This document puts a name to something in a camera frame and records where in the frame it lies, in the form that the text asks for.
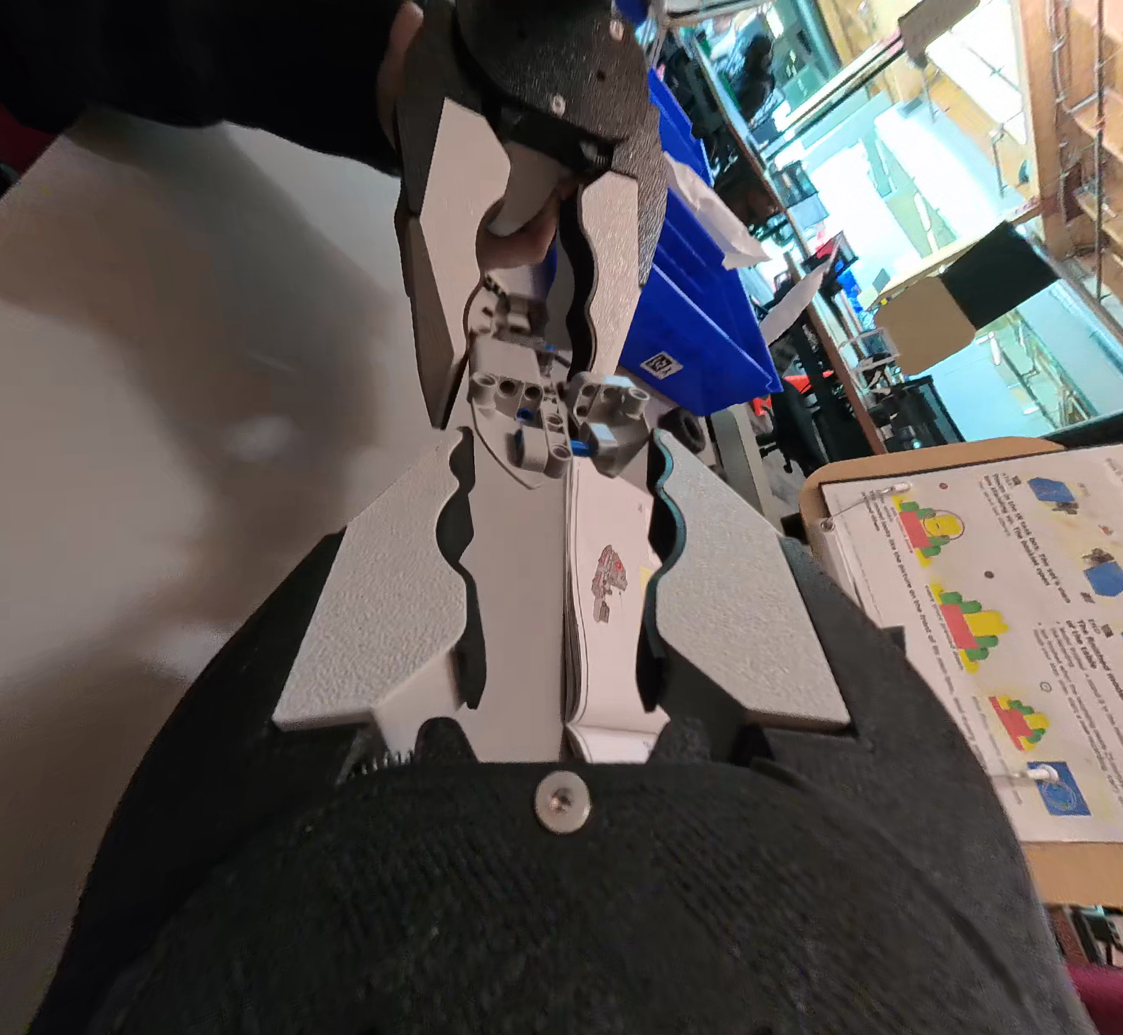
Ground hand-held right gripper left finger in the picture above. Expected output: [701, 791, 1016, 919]
[274, 429, 488, 733]

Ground grey square panel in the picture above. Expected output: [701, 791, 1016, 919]
[873, 219, 1060, 375]

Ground blue bin with marker tag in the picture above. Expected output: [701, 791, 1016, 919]
[614, 65, 784, 419]

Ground white paper sheet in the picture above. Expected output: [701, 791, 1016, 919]
[759, 263, 832, 349]
[662, 153, 771, 270]

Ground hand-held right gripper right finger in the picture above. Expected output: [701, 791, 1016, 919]
[636, 429, 850, 733]

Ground colourful brick instruction sheet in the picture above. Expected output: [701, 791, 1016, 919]
[820, 447, 1123, 845]

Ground small grey brick panel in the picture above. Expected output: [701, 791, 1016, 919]
[452, 276, 576, 494]

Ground person's left hand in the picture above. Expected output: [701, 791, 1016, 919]
[376, 0, 564, 271]

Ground wooden board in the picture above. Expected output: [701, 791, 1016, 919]
[798, 436, 1123, 910]

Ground maroon cylinder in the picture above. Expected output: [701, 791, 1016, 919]
[1066, 960, 1123, 1035]

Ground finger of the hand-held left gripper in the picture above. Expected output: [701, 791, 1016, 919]
[397, 96, 528, 431]
[557, 169, 643, 382]

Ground brick instruction booklet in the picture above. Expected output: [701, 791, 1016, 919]
[561, 465, 670, 764]

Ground long grey brick assembly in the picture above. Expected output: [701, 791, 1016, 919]
[566, 372, 657, 482]

